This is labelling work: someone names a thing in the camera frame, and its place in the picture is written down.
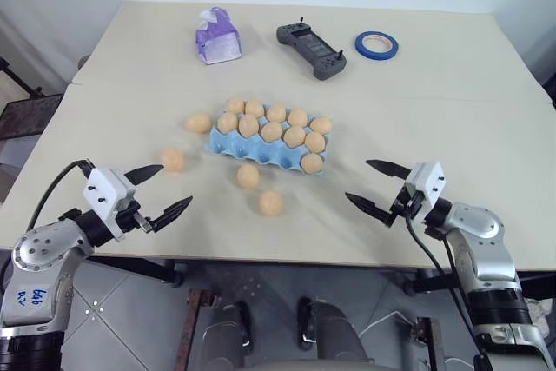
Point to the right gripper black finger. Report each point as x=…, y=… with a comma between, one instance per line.
x=391, y=168
x=373, y=209

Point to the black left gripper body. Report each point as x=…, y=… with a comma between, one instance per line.
x=132, y=218

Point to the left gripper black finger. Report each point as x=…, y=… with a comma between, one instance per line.
x=171, y=213
x=143, y=174

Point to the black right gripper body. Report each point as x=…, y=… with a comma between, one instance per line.
x=410, y=203

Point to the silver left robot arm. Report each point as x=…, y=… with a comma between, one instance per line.
x=40, y=250

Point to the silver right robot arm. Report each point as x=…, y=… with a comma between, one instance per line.
x=478, y=224

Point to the blue egg tray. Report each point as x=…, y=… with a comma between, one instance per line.
x=260, y=153

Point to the tan egg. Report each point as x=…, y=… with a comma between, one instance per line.
x=312, y=163
x=249, y=125
x=321, y=125
x=298, y=117
x=272, y=131
x=173, y=159
x=254, y=107
x=294, y=136
x=276, y=112
x=227, y=123
x=315, y=142
x=248, y=176
x=235, y=105
x=271, y=203
x=198, y=122

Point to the rusty metal bar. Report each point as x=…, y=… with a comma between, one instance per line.
x=430, y=342
x=191, y=327

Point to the blue tape roll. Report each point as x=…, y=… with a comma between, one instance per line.
x=377, y=53

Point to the dark mesh shelf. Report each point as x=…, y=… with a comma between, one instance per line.
x=28, y=117

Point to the dark grey rounded shape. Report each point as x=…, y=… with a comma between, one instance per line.
x=334, y=336
x=228, y=336

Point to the grey handheld remote controller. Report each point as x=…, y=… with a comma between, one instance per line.
x=313, y=47

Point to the purple tissue pack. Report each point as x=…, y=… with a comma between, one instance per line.
x=217, y=38

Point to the black metal stand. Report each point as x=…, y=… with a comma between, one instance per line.
x=17, y=77

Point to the white crumpled cloth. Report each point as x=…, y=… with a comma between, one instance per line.
x=538, y=312

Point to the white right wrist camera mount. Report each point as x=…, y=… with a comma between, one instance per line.
x=430, y=182

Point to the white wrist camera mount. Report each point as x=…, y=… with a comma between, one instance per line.
x=430, y=182
x=107, y=188

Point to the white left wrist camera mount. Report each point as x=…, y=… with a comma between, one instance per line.
x=107, y=188

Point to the black table frame bar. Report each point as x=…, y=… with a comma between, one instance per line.
x=434, y=286
x=143, y=271

